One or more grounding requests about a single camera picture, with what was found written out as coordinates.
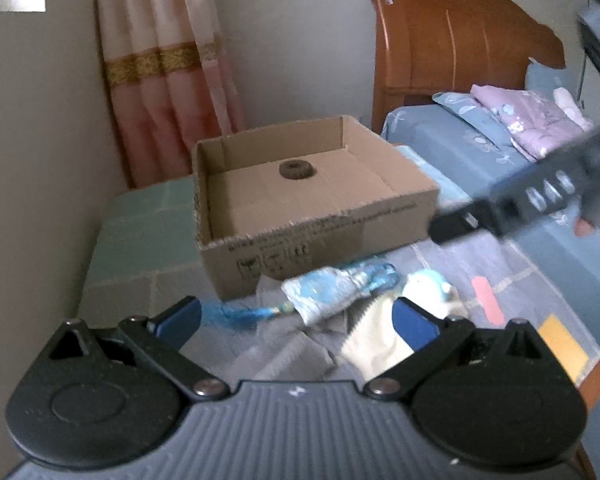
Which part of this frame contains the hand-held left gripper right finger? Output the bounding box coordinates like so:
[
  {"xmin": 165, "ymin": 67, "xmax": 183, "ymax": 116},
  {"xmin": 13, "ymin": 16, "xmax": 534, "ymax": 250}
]
[{"xmin": 362, "ymin": 296, "xmax": 554, "ymax": 403}]

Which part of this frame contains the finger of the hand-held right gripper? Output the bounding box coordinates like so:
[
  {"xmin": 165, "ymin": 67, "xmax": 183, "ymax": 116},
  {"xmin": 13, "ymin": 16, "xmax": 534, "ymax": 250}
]
[{"xmin": 427, "ymin": 200, "xmax": 498, "ymax": 247}]

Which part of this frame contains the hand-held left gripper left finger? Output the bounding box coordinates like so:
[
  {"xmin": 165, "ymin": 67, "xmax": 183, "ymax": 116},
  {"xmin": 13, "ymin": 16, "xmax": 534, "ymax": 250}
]
[{"xmin": 47, "ymin": 296, "xmax": 231, "ymax": 403}]

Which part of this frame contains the cream cloth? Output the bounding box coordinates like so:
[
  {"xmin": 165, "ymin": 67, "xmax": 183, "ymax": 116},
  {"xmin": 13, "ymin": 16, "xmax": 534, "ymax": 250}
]
[{"xmin": 340, "ymin": 297, "xmax": 417, "ymax": 382}]

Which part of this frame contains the white plush toy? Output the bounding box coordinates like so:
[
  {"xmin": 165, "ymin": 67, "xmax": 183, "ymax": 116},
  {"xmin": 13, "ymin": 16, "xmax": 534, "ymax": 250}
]
[{"xmin": 402, "ymin": 269, "xmax": 470, "ymax": 319}]

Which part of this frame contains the blue white plastic packet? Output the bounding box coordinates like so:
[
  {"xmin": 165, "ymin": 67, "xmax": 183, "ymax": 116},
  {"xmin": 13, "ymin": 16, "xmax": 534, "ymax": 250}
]
[{"xmin": 281, "ymin": 265, "xmax": 381, "ymax": 327}]

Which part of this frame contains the yellow sponge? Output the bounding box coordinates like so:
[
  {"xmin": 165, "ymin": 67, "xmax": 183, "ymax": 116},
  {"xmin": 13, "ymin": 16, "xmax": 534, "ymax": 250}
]
[{"xmin": 537, "ymin": 314, "xmax": 591, "ymax": 386}]

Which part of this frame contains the cardboard box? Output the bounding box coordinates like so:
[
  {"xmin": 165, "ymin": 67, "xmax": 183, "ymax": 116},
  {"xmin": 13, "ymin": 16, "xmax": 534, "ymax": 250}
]
[{"xmin": 192, "ymin": 115, "xmax": 441, "ymax": 302}]

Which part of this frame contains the sheer white tablecloth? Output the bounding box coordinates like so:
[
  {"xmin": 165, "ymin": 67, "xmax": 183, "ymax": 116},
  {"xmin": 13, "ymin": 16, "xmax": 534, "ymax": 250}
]
[{"xmin": 220, "ymin": 232, "xmax": 600, "ymax": 401}]

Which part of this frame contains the lilac floral pillow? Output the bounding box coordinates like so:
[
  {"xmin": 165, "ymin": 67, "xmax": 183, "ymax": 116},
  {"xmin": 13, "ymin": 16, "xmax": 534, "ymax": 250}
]
[{"xmin": 470, "ymin": 84, "xmax": 597, "ymax": 162}]

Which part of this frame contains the pink strip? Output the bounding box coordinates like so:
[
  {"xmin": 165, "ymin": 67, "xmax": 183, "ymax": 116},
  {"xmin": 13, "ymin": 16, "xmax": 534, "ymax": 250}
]
[{"xmin": 471, "ymin": 276, "xmax": 506, "ymax": 327}]

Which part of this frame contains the pale folded cloth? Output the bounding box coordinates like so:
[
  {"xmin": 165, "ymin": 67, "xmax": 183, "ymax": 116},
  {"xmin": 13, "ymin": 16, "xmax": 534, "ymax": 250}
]
[{"xmin": 552, "ymin": 87, "xmax": 595, "ymax": 132}]

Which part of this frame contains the green checked table cover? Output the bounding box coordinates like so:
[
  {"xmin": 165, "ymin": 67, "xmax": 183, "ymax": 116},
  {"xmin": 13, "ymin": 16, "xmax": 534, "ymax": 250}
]
[{"xmin": 75, "ymin": 175, "xmax": 221, "ymax": 328}]

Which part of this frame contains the plain blue pillow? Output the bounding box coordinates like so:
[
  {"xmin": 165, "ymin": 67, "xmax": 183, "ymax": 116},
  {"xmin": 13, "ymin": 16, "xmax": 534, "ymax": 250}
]
[{"xmin": 522, "ymin": 59, "xmax": 586, "ymax": 106}]

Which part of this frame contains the blue printed pillow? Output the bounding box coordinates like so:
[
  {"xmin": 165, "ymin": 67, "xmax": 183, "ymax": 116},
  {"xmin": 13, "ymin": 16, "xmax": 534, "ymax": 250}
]
[{"xmin": 432, "ymin": 91, "xmax": 536, "ymax": 161}]

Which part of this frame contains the brown hair scrunchie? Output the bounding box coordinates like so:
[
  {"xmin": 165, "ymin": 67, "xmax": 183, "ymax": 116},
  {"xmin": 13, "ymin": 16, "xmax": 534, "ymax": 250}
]
[{"xmin": 278, "ymin": 159, "xmax": 317, "ymax": 180}]

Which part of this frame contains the wooden bed headboard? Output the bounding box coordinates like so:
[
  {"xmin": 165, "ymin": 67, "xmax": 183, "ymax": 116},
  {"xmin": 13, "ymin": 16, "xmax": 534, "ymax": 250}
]
[{"xmin": 362, "ymin": 0, "xmax": 566, "ymax": 133}]

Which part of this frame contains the pink curtain with gold band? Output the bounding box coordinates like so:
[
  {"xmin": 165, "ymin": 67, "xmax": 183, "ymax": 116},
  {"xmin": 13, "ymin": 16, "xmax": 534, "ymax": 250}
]
[{"xmin": 96, "ymin": 0, "xmax": 246, "ymax": 188}]

